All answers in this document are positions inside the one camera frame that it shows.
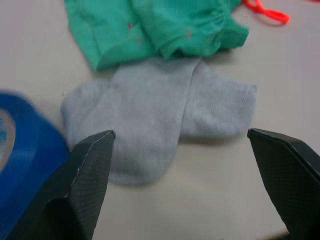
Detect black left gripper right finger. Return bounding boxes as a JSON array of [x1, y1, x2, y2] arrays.
[[247, 128, 320, 240]]

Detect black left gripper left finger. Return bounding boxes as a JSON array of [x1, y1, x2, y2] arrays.
[[5, 129, 116, 240]]

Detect green shorts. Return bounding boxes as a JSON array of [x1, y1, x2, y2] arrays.
[[63, 0, 250, 72]]

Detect blue tape roll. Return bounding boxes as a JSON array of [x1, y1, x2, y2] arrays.
[[0, 89, 72, 240]]

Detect grey sock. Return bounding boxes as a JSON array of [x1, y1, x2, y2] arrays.
[[60, 57, 203, 188], [178, 59, 258, 141]]

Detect orange drawstring cord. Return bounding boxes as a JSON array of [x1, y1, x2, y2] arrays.
[[241, 0, 291, 27]]

